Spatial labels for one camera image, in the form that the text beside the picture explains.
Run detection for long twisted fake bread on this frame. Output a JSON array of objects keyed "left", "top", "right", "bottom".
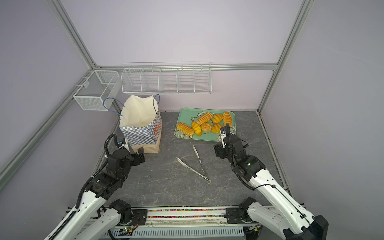
[{"left": 177, "top": 123, "right": 195, "bottom": 137}]

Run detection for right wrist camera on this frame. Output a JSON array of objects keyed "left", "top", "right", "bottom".
[{"left": 220, "top": 125, "right": 231, "bottom": 149}]

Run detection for small white mesh basket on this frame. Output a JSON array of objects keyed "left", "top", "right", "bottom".
[{"left": 74, "top": 70, "right": 121, "bottom": 111}]

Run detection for orange round fake bread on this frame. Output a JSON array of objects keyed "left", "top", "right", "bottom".
[{"left": 212, "top": 114, "right": 224, "bottom": 124}]

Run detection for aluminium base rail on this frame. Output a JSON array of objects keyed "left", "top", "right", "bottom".
[{"left": 56, "top": 205, "right": 314, "bottom": 240}]

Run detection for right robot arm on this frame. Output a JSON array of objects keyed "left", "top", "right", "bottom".
[{"left": 214, "top": 125, "right": 329, "bottom": 240}]

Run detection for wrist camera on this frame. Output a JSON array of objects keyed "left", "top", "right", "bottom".
[
  {"left": 220, "top": 125, "right": 231, "bottom": 149},
  {"left": 116, "top": 139, "right": 126, "bottom": 149}
]

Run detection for long white wire basket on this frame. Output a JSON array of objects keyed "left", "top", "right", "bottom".
[{"left": 121, "top": 62, "right": 212, "bottom": 95}]

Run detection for blue checkered paper bag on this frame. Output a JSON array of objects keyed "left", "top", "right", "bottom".
[{"left": 118, "top": 94, "right": 163, "bottom": 154}]

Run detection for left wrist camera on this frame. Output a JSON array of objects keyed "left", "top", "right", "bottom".
[{"left": 116, "top": 139, "right": 126, "bottom": 149}]

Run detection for ridged yellow fake bread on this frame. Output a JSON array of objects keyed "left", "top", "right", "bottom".
[{"left": 223, "top": 112, "right": 233, "bottom": 127}]

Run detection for flaky pastry fake bread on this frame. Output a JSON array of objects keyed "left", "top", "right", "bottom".
[{"left": 201, "top": 122, "right": 212, "bottom": 134}]

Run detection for green floral tray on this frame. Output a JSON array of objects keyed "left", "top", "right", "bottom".
[{"left": 174, "top": 108, "right": 237, "bottom": 142}]

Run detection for small yellow fake bread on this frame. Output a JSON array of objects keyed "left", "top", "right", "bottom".
[{"left": 211, "top": 124, "right": 223, "bottom": 134}]

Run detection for aluminium frame posts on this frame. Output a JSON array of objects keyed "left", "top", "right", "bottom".
[{"left": 1, "top": 1, "right": 314, "bottom": 191}]

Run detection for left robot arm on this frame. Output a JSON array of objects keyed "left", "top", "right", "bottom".
[{"left": 46, "top": 134, "right": 146, "bottom": 240}]

